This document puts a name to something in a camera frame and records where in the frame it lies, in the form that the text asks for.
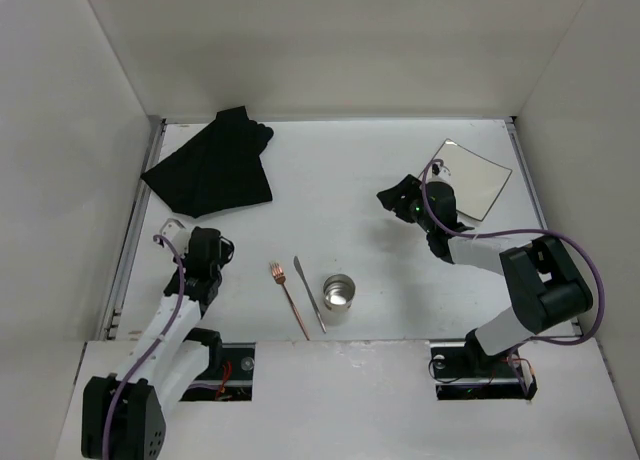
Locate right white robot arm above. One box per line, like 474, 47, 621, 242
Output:
376, 175, 593, 376

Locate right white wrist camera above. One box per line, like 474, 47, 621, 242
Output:
431, 159, 452, 183

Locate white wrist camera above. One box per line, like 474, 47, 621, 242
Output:
159, 219, 190, 255
431, 159, 452, 183

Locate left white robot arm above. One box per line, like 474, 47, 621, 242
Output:
80, 220, 234, 459

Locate copper fork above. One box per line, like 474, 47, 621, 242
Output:
269, 262, 310, 341

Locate silver table knife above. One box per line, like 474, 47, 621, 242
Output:
293, 255, 327, 335

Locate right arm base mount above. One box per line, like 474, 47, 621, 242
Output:
428, 342, 538, 401

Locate square white plate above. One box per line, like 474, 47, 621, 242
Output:
433, 138, 514, 223

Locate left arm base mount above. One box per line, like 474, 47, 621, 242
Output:
181, 343, 256, 402

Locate black cloth placemat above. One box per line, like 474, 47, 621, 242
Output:
141, 106, 274, 219

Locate silver metal cup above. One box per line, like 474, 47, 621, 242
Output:
323, 274, 356, 313

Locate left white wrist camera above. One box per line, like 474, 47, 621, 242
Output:
159, 219, 190, 255

